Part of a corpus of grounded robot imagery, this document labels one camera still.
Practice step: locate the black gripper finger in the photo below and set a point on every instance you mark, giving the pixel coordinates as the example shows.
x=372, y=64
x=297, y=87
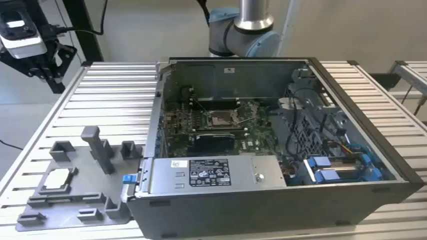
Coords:
x=68, y=53
x=23, y=67

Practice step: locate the silver CPU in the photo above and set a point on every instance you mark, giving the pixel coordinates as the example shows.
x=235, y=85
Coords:
x=57, y=178

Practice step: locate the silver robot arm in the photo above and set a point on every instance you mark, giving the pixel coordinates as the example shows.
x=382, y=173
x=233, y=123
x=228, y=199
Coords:
x=253, y=15

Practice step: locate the black RAM slot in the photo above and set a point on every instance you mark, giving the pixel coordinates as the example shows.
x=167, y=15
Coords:
x=216, y=101
x=216, y=130

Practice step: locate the CPU socket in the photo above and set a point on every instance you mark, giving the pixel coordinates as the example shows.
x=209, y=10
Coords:
x=219, y=120

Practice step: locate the thin metal locking lever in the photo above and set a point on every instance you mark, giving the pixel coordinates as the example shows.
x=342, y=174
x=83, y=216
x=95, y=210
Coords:
x=200, y=105

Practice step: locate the blue case latch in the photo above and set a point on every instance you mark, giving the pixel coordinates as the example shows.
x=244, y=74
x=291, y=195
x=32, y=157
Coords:
x=128, y=179

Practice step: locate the silver power supply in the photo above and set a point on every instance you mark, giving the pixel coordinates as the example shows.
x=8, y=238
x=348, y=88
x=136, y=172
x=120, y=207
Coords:
x=167, y=180

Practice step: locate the grey parts rack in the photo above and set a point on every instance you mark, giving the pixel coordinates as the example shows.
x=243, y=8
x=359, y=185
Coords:
x=83, y=212

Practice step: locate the green motherboard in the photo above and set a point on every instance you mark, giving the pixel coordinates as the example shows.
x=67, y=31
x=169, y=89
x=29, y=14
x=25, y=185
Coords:
x=260, y=135

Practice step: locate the grey plastic drive cage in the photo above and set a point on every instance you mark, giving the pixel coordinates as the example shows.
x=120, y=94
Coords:
x=307, y=135

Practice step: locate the black PC case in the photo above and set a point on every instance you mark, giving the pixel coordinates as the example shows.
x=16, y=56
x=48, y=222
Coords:
x=233, y=215

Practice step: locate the hard disk in blue carrier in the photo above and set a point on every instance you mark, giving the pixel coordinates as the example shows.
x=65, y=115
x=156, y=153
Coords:
x=319, y=161
x=327, y=175

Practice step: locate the aluminium slat side table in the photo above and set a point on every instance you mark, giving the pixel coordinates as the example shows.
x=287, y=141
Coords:
x=410, y=72

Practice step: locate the black frame post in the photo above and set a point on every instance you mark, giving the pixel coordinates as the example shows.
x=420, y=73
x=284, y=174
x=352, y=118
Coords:
x=87, y=37

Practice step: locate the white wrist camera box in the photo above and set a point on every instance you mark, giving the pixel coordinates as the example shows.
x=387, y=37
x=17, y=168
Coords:
x=23, y=45

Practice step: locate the silver metal bracket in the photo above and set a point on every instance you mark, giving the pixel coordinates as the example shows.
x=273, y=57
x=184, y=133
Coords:
x=284, y=103

